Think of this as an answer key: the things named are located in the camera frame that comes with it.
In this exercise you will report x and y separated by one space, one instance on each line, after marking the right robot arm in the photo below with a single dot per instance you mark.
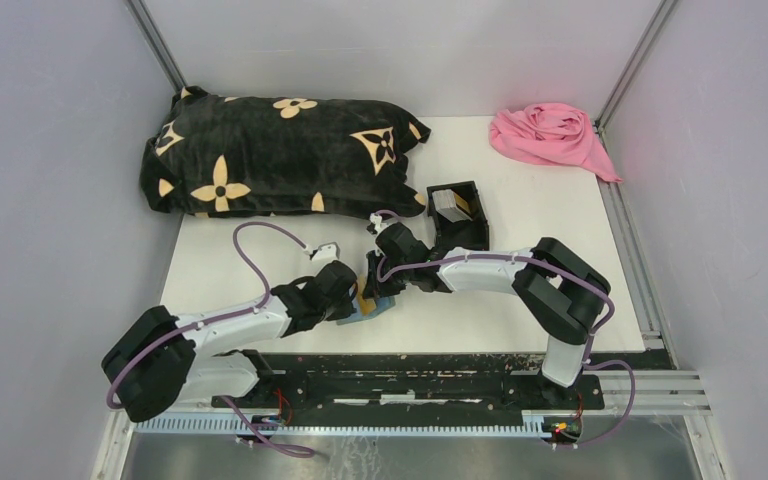
567 297

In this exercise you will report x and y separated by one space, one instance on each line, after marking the stack of cards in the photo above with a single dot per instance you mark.
451 206

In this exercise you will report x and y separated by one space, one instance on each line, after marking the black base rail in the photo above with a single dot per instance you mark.
413 390

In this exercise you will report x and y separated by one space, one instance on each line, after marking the pink cloth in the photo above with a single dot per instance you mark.
551 134

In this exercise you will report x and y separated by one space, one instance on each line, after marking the gold credit card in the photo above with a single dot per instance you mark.
365 306

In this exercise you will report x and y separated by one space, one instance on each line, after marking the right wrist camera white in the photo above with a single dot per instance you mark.
379 220

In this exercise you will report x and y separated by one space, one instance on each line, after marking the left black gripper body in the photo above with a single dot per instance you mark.
340 309

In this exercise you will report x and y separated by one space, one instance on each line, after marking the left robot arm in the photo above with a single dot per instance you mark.
163 359

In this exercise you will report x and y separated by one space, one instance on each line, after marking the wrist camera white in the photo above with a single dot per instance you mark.
324 253
379 220

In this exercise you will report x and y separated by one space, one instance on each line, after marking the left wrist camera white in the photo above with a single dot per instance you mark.
324 253

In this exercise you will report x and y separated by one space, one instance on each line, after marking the black floral pillow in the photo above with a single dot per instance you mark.
229 156

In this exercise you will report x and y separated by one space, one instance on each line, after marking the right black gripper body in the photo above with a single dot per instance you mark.
390 286

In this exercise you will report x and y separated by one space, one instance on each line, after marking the green card holder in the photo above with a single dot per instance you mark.
382 305

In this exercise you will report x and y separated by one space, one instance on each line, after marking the black card box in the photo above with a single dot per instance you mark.
471 235

